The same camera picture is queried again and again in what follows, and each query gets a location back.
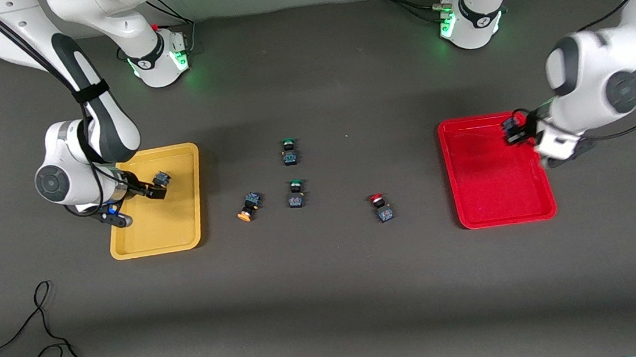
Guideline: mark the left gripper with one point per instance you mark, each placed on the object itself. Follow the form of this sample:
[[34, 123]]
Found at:
[[530, 125]]

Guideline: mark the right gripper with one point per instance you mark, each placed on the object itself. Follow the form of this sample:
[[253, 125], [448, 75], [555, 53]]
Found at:
[[134, 186]]

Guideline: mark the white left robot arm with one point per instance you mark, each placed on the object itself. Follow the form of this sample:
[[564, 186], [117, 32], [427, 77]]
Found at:
[[593, 70]]

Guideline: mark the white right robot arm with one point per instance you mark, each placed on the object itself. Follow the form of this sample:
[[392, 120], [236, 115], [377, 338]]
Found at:
[[61, 180]]

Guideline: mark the yellow plastic tray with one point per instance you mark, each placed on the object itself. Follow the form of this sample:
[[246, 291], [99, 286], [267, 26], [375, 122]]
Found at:
[[177, 227]]

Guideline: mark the red plastic tray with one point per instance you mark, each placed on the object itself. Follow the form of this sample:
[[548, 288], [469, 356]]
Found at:
[[493, 185]]

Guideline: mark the green mushroom push button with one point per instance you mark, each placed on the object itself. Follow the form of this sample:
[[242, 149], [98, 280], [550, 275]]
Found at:
[[295, 201], [290, 158]]

